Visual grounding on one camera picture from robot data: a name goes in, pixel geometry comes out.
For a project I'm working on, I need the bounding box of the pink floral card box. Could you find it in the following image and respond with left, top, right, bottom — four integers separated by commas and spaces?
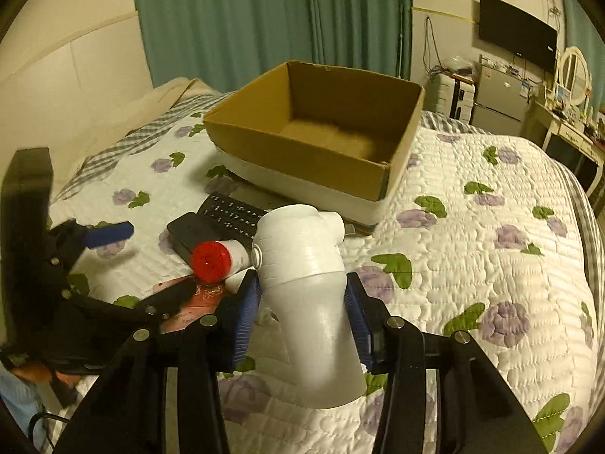
151, 275, 228, 333

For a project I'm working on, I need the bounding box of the red capped white bottle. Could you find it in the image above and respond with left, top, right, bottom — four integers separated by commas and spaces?
190, 240, 250, 284

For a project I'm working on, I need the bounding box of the person's left hand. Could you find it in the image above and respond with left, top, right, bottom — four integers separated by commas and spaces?
10, 360, 82, 386

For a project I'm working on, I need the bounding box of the beige pillow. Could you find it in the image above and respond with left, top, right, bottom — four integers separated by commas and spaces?
49, 77, 219, 199

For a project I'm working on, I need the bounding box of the black square device box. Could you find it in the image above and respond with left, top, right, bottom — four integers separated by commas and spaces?
167, 212, 219, 266

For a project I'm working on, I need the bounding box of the black remote control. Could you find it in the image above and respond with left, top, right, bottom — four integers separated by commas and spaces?
197, 192, 265, 250

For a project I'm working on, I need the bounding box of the open cardboard box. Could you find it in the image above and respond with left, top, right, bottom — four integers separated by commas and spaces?
204, 61, 425, 227

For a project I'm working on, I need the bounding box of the teal curtain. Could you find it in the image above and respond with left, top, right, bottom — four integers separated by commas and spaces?
134, 0, 412, 91

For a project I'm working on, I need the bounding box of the white vanity table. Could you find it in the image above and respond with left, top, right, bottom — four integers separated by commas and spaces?
521, 100, 604, 197

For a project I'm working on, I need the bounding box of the silver mini fridge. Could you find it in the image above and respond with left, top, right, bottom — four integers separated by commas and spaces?
471, 66, 530, 136

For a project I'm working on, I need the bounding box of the white suitcase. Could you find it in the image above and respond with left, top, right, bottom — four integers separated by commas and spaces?
423, 73, 476, 123

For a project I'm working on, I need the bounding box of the oval vanity mirror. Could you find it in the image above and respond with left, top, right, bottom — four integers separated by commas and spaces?
555, 46, 592, 106

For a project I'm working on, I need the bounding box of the wall mounted black television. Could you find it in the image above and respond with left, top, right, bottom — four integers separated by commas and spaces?
479, 0, 558, 73

